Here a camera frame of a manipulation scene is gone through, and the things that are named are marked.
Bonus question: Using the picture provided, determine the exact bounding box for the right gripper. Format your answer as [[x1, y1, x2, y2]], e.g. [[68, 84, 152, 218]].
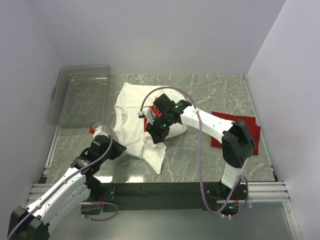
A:
[[146, 112, 173, 145]]

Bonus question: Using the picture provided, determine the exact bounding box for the black mounting base bar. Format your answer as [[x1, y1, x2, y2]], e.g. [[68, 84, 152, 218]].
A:
[[70, 181, 251, 216]]

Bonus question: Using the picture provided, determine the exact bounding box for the white Coca-Cola t-shirt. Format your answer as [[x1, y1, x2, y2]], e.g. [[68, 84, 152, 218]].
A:
[[113, 82, 185, 175]]

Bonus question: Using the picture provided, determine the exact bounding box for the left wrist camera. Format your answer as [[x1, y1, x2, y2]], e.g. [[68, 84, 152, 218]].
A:
[[89, 126, 108, 138]]

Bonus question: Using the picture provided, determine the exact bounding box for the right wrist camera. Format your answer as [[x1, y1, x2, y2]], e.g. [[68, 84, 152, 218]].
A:
[[138, 106, 157, 125]]

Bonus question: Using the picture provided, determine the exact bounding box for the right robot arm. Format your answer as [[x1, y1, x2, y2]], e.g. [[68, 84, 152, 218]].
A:
[[138, 93, 256, 200]]

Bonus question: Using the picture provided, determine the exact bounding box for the clear plastic bin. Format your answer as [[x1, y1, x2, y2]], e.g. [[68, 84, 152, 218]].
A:
[[47, 64, 112, 128]]

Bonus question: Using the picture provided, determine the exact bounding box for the aluminium rail frame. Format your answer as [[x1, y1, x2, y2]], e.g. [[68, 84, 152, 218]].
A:
[[14, 124, 301, 240]]

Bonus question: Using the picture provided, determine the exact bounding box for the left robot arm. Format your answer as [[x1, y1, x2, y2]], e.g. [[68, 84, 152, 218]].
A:
[[7, 135, 127, 240]]

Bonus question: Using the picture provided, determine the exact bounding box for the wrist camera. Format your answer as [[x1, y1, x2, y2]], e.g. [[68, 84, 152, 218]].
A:
[[89, 126, 108, 138], [138, 106, 157, 125]]

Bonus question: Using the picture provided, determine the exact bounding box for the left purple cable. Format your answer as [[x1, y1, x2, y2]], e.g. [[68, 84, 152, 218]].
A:
[[4, 120, 115, 240]]

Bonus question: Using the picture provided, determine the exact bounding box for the folded red t-shirt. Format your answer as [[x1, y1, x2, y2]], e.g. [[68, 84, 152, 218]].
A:
[[211, 111, 262, 156]]

